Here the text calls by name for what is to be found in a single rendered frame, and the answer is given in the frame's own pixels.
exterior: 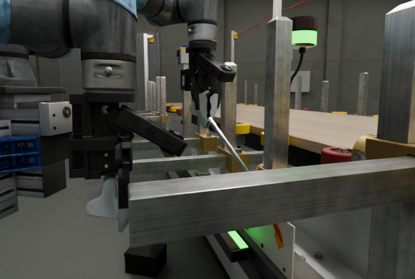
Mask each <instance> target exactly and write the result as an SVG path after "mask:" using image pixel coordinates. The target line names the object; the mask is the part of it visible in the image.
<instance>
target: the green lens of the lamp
mask: <svg viewBox="0 0 415 279"><path fill-rule="evenodd" d="M294 43H313V44H315V45H316V43H317V32H316V31H311V30H300V31H293V32H292V44H294Z"/></svg>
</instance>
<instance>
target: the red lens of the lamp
mask: <svg viewBox="0 0 415 279"><path fill-rule="evenodd" d="M290 20H292V21H293V28H292V30H297V29H313V30H315V31H316V32H317V18H316V17H311V16H301V17H293V18H290Z"/></svg>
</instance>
